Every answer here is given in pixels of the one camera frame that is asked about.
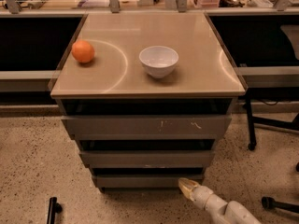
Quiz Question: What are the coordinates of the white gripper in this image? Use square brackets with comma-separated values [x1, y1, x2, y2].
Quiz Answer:
[178, 178, 213, 210]

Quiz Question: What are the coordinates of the grey bottom drawer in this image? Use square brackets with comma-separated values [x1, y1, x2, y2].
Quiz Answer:
[91, 174, 206, 189]

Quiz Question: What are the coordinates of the grey drawer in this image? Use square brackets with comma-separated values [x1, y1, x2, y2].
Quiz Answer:
[62, 115, 232, 140]
[91, 174, 206, 189]
[79, 150, 214, 168]

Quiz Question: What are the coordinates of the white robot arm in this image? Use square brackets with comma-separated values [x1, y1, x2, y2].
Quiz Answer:
[178, 178, 262, 224]

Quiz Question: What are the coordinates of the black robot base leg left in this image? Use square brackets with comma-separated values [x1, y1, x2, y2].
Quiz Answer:
[47, 197, 63, 224]

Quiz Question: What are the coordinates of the grey drawer cabinet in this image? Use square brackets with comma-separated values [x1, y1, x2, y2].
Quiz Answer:
[50, 12, 246, 191]

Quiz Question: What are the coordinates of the grey middle drawer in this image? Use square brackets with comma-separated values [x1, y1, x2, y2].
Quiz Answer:
[79, 150, 214, 168]

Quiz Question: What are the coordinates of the grey top drawer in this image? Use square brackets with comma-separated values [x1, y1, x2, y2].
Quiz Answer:
[62, 115, 232, 140]

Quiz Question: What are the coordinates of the black table leg with caster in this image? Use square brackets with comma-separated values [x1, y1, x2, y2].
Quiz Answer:
[245, 95, 256, 151]

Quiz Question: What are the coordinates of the white bowl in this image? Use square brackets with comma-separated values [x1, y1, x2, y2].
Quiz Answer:
[139, 46, 178, 78]

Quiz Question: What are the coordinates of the orange fruit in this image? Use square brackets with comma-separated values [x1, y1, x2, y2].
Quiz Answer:
[71, 40, 95, 63]

